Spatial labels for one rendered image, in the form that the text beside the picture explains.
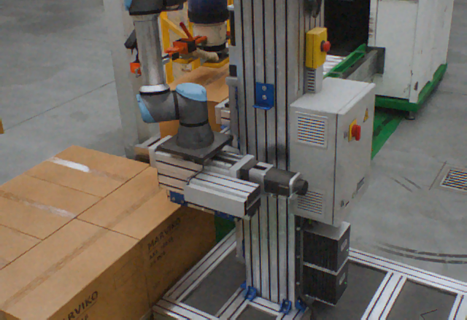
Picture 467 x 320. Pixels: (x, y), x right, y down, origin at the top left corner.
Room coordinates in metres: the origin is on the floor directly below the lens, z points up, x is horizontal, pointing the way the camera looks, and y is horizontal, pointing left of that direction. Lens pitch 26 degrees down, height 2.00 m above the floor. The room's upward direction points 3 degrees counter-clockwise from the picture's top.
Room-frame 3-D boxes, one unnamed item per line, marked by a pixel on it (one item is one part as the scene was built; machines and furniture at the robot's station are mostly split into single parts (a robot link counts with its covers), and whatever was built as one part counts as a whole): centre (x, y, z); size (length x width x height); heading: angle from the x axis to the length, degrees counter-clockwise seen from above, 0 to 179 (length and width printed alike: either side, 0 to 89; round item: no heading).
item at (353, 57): (3.90, -0.76, 0.60); 1.60 x 0.10 x 0.09; 149
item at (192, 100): (2.03, 0.15, 1.20); 0.13 x 0.12 x 0.14; 101
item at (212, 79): (3.02, 0.08, 0.75); 0.60 x 0.40 x 0.40; 150
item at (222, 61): (2.98, 0.01, 1.10); 0.34 x 0.10 x 0.05; 150
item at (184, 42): (2.81, 0.22, 1.20); 0.10 x 0.08 x 0.06; 60
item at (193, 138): (2.03, 0.15, 1.09); 0.15 x 0.15 x 0.10
